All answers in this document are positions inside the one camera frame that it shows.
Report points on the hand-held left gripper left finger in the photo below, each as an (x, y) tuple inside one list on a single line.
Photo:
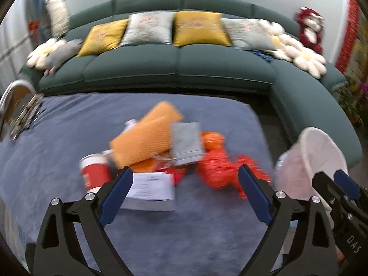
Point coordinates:
[(115, 197)]

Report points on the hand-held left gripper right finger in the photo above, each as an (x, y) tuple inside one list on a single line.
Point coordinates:
[(256, 197)]

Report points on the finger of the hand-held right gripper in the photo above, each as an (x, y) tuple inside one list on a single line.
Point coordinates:
[(327, 188), (348, 182)]

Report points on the white trash bin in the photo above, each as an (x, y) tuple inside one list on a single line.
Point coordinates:
[(299, 164)]

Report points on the orange printed plastic bag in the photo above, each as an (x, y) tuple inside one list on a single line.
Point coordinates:
[(146, 166)]

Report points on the orange foam net sleeve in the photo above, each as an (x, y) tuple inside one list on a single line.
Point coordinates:
[(165, 110), (138, 143)]

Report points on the red paper cup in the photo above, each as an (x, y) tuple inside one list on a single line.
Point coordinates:
[(95, 174)]

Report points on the white printed paper sheet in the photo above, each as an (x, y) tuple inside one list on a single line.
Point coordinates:
[(149, 187)]

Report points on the white crumpled tissue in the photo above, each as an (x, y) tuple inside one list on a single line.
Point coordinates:
[(130, 125)]

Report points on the potted green plant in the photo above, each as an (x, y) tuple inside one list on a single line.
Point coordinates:
[(349, 103)]

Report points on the grey fabric pouch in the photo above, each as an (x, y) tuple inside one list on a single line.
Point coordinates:
[(187, 142)]

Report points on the purple orchid flowers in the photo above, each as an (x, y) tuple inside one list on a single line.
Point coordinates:
[(364, 89)]

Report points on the white flower cushion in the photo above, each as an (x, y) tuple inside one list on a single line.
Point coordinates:
[(271, 30), (304, 56), (38, 54)]

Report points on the dark green curved sofa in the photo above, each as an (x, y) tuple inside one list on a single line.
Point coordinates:
[(218, 63)]

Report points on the metal framed wooden chair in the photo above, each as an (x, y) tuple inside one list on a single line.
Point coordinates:
[(20, 93)]

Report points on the blue patterned cloth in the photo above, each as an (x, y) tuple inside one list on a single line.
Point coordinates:
[(263, 55)]

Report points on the grey mouse plush toy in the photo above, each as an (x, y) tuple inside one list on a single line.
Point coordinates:
[(60, 54)]

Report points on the red bear plush toy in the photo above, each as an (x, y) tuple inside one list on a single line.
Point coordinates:
[(310, 34)]

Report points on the yellow embroidered pillow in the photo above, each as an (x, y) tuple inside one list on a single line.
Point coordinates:
[(198, 28), (100, 38)]

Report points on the grey embroidered pillow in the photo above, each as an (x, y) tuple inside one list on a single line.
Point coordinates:
[(247, 34), (146, 28)]

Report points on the red hanging ornament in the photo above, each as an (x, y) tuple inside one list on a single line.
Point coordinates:
[(34, 26)]

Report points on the white striped plush toy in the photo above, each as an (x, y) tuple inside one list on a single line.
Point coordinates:
[(59, 14)]

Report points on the red wall banner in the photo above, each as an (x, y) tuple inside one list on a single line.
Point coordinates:
[(349, 34)]

